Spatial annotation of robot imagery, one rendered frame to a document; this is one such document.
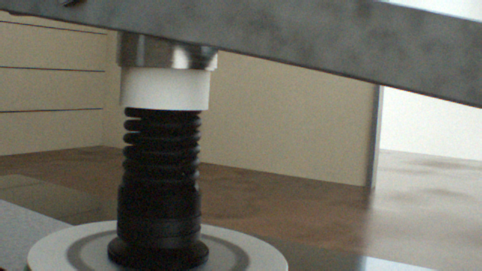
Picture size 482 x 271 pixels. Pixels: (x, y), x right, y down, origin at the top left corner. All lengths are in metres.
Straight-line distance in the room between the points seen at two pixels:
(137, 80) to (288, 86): 5.27
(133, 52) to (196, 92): 0.06
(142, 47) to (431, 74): 0.20
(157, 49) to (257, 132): 5.44
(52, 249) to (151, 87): 0.16
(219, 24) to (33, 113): 6.09
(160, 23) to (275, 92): 5.36
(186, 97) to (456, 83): 0.19
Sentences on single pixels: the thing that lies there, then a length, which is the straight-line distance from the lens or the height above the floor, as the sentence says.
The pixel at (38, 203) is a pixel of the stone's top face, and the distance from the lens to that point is 0.73.
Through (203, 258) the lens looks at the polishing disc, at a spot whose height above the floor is 0.84.
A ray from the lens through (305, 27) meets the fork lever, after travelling 0.33.
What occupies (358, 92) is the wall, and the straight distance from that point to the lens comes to 5.36.
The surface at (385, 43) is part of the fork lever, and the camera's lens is 0.32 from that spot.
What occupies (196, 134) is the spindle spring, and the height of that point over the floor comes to 0.94.
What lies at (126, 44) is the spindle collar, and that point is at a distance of 0.39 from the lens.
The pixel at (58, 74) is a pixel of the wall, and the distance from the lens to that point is 6.62.
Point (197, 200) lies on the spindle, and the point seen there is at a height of 0.89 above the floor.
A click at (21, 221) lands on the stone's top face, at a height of 0.80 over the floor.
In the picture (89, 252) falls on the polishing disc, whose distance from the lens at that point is 0.44.
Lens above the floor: 0.98
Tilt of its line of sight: 6 degrees down
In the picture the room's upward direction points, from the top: 4 degrees clockwise
